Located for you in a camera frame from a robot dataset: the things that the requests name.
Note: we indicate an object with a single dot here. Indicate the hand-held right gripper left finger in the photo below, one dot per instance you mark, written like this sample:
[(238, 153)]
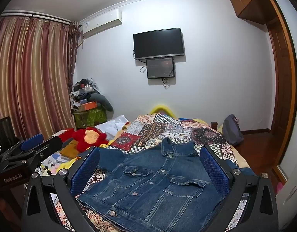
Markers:
[(86, 171)]

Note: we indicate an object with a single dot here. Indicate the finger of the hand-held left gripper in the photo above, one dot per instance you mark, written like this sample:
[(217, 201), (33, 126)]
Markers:
[(50, 144), (32, 142)]

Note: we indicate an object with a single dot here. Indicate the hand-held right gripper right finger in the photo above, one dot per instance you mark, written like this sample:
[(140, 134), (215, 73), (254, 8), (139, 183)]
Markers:
[(213, 171)]

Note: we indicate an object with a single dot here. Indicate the blue denim jacket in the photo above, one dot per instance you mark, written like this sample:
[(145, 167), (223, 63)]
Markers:
[(148, 188)]

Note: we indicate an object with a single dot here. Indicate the red flat box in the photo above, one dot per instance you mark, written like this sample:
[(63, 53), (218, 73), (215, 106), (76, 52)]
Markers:
[(66, 134)]

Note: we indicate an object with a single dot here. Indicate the brown flat book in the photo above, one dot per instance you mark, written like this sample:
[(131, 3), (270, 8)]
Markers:
[(69, 149)]

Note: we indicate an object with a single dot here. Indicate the red plush toy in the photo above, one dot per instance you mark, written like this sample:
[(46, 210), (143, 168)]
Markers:
[(80, 140)]

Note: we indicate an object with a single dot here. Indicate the dark wooden chair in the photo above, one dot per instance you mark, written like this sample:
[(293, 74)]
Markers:
[(4, 128)]

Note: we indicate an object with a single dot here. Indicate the grey backpack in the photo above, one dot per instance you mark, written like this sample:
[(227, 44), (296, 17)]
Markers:
[(231, 130)]

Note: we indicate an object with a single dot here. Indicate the green patterned storage box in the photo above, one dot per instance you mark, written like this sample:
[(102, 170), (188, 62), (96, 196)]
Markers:
[(90, 118)]

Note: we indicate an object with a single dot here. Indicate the white pillow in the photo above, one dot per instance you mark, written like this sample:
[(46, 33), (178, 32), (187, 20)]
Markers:
[(109, 125)]

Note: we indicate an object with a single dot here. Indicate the orange box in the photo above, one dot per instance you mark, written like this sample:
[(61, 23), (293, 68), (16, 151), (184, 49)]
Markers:
[(89, 105)]

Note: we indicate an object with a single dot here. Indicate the pile of assorted clutter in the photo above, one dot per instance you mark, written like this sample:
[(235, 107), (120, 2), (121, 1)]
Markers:
[(83, 89)]

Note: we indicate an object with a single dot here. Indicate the striped red gold curtain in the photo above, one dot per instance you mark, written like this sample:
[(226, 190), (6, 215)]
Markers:
[(30, 77)]

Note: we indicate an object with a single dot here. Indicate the patchwork printed quilt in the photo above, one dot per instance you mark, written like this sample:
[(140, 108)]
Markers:
[(163, 130)]

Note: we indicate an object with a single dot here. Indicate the grey bolster pillow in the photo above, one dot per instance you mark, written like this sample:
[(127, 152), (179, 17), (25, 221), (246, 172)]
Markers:
[(102, 99)]

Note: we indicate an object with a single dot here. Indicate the yellow plush cushion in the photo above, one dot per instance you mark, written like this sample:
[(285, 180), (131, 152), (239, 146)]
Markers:
[(160, 106)]

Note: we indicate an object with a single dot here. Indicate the curtain rod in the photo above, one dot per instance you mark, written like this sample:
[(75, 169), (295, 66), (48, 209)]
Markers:
[(37, 17)]

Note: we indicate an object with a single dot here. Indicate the wooden overhead cabinet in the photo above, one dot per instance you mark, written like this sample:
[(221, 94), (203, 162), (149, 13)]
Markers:
[(250, 0)]

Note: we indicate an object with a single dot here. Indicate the wooden bed post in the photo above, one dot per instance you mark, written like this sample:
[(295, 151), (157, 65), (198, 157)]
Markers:
[(214, 125)]

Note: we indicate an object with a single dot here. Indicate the small black wall monitor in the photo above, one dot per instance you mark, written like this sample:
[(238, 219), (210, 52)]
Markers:
[(160, 67)]

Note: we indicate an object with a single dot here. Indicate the white wall air conditioner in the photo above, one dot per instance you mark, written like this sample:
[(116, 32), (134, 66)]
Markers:
[(100, 25)]

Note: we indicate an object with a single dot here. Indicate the black wall television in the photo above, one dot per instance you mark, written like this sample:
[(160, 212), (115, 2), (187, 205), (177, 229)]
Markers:
[(158, 43)]

